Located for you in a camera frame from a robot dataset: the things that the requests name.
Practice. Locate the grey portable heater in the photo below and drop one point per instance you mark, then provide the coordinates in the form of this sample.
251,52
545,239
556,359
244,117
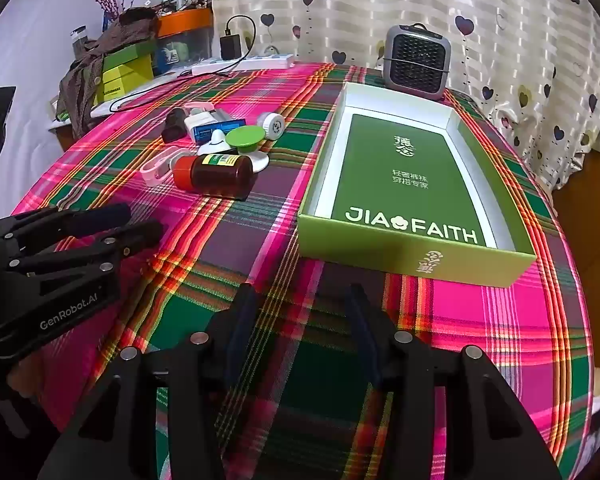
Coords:
415,60

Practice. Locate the brown dotted cloth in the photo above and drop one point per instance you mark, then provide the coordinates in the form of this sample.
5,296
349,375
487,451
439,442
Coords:
85,85

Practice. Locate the yellow green cardboard box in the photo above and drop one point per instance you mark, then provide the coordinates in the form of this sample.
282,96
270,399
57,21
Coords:
125,82

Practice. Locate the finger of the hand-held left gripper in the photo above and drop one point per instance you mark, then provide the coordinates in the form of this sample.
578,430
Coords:
112,213
142,234

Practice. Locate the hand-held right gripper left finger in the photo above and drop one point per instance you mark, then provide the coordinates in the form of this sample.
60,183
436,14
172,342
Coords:
245,320

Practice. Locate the white side table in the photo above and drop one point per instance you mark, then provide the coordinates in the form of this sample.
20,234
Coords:
145,85

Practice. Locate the green round lid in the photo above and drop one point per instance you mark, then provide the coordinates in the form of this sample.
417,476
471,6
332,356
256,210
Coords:
245,139

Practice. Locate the white round tape case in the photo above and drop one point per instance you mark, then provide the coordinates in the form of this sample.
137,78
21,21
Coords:
271,125

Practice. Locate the black power adapter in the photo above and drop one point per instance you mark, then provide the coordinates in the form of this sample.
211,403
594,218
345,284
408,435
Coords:
230,46

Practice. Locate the brown wooden board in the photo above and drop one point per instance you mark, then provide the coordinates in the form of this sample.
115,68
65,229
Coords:
595,260

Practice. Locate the dark green shoebox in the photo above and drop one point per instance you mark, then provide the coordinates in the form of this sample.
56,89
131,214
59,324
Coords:
130,52

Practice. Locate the white plastic piece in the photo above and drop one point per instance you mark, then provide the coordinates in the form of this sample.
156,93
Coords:
217,147

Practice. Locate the blue transparent plastic box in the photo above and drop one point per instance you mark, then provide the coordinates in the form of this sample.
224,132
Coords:
235,125

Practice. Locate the heart print curtain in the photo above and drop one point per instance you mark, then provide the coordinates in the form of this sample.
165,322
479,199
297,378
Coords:
380,0

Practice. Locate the brown bottle with red cap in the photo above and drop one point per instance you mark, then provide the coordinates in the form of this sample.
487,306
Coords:
220,175

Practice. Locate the white power strip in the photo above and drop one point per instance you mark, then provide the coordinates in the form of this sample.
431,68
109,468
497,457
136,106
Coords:
260,61

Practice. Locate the plaid tablecloth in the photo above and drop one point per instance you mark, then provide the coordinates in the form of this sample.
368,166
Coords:
280,240

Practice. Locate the orange lidded storage box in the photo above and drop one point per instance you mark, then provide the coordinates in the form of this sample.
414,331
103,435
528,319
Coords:
185,22

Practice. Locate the small black case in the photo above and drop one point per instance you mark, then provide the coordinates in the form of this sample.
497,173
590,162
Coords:
174,127

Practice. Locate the clear jar with dark lid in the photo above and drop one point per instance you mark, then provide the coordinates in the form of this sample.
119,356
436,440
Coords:
78,40

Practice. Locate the pink plastic clip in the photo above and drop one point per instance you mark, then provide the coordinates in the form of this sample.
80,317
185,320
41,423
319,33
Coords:
200,106
155,167

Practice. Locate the white charger plug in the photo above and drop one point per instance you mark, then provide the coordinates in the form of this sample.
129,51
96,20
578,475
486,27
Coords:
194,124

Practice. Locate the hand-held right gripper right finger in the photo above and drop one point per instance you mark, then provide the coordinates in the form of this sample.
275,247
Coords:
362,325

